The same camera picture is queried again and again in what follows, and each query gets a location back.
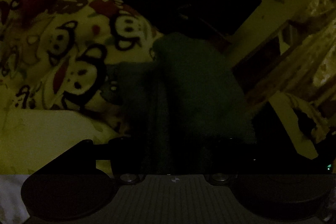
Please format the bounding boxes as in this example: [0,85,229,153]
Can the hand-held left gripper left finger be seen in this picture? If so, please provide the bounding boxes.
[30,138,147,184]

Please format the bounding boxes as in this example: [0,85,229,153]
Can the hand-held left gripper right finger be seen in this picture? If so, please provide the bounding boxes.
[202,136,329,184]

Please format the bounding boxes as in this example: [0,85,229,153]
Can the dark green garment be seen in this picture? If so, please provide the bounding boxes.
[104,32,258,175]

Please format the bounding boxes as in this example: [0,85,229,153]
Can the cream cardboard box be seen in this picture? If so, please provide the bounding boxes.
[268,90,329,160]

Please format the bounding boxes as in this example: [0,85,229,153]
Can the printed blanket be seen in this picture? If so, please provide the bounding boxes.
[0,0,164,115]

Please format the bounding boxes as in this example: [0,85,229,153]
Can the patterned curtain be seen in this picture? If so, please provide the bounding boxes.
[247,0,336,110]

